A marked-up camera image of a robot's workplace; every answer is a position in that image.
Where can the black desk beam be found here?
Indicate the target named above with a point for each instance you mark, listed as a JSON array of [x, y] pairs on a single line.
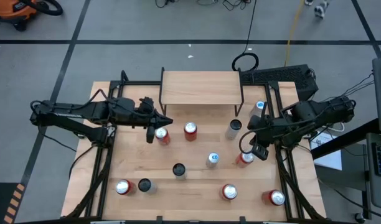
[[343, 140]]

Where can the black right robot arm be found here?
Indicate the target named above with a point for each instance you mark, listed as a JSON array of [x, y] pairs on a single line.
[[318, 112]]

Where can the white Celsius can yellow band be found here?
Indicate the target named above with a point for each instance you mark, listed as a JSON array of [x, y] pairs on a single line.
[[179, 169]]

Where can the white printed paper sheet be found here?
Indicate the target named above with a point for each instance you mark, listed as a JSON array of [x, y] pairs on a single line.
[[330, 158]]

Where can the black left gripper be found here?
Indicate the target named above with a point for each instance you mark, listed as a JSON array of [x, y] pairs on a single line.
[[140, 119]]

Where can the orange shop vacuum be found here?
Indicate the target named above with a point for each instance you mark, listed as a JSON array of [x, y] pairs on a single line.
[[10, 11]]

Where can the white Celsius can tropical print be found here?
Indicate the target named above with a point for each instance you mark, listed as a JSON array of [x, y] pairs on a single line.
[[232, 132]]

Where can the red Coca-Cola can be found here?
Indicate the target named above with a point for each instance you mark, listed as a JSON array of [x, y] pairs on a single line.
[[276, 198], [123, 186], [190, 133]]

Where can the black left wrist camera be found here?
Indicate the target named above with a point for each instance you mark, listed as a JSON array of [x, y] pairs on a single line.
[[146, 105]]

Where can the person's shoe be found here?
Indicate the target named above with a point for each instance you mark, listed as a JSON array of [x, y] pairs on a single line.
[[319, 11], [308, 2]]

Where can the grey cart base panel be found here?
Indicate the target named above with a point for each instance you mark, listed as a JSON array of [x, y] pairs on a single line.
[[343, 177]]

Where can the red Fanta soda can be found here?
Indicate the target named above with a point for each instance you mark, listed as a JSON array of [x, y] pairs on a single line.
[[230, 192], [241, 161]]

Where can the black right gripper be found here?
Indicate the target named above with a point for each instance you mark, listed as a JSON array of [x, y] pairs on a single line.
[[268, 135]]

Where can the silver blue energy drink can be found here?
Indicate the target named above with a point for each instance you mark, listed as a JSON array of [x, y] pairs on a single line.
[[212, 161], [256, 110]]

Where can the black clamp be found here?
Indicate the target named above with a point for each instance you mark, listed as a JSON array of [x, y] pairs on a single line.
[[242, 219], [159, 219]]

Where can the white black-topped drink can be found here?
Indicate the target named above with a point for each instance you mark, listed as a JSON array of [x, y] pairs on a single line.
[[144, 185]]

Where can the black caster wheel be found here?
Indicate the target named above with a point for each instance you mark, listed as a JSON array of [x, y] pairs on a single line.
[[359, 217]]

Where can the black aluminium table frame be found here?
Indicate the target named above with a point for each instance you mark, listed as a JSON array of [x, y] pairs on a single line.
[[137, 83]]

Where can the grey desk tray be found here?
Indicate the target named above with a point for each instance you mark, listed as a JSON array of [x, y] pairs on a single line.
[[378, 193]]

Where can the black mat orange stripes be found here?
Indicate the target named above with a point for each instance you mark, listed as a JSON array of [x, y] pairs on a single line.
[[0, 202]]

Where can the black perforated computer case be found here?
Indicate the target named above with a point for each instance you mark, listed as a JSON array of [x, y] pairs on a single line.
[[280, 77]]

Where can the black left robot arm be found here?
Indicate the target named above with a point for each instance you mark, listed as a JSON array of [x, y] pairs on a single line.
[[69, 110]]

